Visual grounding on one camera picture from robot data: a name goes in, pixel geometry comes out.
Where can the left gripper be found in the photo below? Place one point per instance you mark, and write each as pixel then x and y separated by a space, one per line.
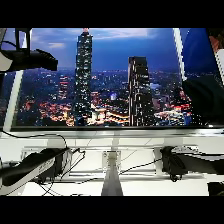
pixel 45 60

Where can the black pants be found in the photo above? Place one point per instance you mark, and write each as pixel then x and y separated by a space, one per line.
pixel 206 100

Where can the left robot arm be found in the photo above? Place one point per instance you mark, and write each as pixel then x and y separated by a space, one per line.
pixel 30 166

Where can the heap of clothes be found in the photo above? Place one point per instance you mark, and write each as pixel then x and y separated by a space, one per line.
pixel 216 38

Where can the black box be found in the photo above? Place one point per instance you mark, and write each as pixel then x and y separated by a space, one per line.
pixel 216 188

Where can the silver frame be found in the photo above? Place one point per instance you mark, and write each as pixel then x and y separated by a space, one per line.
pixel 111 180

